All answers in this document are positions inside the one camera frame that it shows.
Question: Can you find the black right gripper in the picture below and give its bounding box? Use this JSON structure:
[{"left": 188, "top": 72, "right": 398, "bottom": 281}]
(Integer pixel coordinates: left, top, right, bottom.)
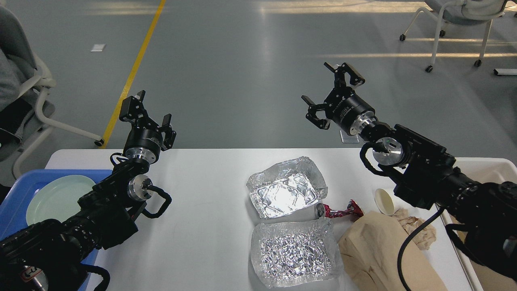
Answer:
[{"left": 301, "top": 62, "right": 378, "bottom": 136}]

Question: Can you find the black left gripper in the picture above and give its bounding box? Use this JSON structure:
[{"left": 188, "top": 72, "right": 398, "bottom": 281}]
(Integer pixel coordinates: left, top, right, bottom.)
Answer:
[{"left": 119, "top": 90, "right": 176, "bottom": 164}]

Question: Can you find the white paper cup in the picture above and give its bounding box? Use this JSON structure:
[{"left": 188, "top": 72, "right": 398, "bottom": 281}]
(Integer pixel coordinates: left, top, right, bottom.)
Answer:
[{"left": 374, "top": 188, "right": 396, "bottom": 216}]

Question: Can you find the light green plate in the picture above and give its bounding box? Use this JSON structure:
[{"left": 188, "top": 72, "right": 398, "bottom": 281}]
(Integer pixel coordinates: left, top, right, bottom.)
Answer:
[{"left": 25, "top": 175, "right": 95, "bottom": 226}]

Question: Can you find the brown paper bag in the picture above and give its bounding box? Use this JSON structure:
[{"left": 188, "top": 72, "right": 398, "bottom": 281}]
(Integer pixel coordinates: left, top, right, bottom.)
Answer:
[{"left": 338, "top": 211, "right": 447, "bottom": 291}]

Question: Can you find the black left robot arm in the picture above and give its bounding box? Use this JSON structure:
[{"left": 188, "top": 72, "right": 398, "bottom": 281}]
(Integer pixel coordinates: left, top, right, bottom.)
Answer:
[{"left": 1, "top": 91, "right": 176, "bottom": 291}]

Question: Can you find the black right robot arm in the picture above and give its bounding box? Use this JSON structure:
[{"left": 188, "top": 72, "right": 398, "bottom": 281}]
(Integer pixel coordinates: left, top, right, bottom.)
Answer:
[{"left": 302, "top": 63, "right": 517, "bottom": 279}]

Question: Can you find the upper aluminium foil tray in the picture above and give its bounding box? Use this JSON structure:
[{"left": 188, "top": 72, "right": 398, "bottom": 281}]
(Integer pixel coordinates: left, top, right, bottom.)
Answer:
[{"left": 246, "top": 156, "right": 328, "bottom": 219}]

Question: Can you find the aluminium foil tray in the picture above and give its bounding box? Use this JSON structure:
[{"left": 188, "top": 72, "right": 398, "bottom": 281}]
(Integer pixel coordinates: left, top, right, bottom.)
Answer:
[
  {"left": 250, "top": 217, "right": 343, "bottom": 289},
  {"left": 246, "top": 156, "right": 328, "bottom": 219}
]

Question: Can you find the crushed red soda can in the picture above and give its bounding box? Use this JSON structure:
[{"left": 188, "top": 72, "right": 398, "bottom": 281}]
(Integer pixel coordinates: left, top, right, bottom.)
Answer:
[{"left": 315, "top": 199, "right": 364, "bottom": 220}]

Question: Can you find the white chair at left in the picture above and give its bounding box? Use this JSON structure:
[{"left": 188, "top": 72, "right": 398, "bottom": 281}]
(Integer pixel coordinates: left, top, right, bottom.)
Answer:
[{"left": 1, "top": 1, "right": 105, "bottom": 179}]

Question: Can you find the person in grey sweater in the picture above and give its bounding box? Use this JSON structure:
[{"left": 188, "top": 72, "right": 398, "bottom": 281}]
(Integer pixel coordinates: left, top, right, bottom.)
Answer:
[{"left": 0, "top": 52, "right": 33, "bottom": 143}]

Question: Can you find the white office chair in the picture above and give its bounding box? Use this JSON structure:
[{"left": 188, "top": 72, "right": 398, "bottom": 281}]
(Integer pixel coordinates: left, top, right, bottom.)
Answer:
[{"left": 399, "top": 0, "right": 507, "bottom": 73}]

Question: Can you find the blue plastic tray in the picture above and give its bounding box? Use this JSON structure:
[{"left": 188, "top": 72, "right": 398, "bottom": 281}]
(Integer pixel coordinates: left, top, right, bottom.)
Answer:
[{"left": 1, "top": 170, "right": 120, "bottom": 291}]

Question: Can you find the white bar on floor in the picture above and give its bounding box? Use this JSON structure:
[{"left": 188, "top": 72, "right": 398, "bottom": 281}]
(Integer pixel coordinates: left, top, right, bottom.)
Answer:
[{"left": 493, "top": 68, "right": 517, "bottom": 76}]

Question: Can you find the lower aluminium foil tray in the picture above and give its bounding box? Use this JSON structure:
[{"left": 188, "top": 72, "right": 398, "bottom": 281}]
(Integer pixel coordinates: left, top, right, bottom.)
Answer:
[{"left": 250, "top": 217, "right": 343, "bottom": 289}]

